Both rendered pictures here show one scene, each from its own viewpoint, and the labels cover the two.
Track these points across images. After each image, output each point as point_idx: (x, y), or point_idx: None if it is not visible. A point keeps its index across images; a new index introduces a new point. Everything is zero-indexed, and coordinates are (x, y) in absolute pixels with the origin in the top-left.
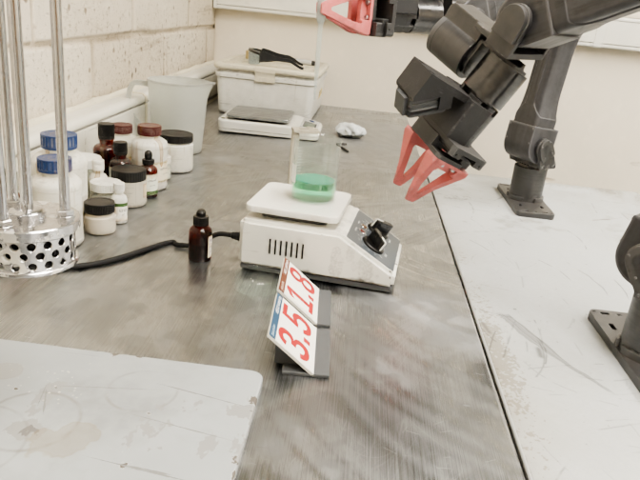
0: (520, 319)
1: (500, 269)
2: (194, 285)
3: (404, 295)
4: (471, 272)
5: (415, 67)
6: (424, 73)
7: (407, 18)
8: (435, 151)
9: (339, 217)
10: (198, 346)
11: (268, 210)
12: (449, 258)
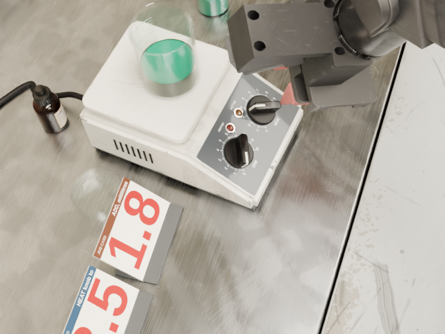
0: (396, 276)
1: (436, 145)
2: (36, 186)
3: (271, 215)
4: (389, 156)
5: (242, 25)
6: (248, 47)
7: None
8: (295, 94)
9: (186, 136)
10: (13, 313)
11: (104, 115)
12: (375, 116)
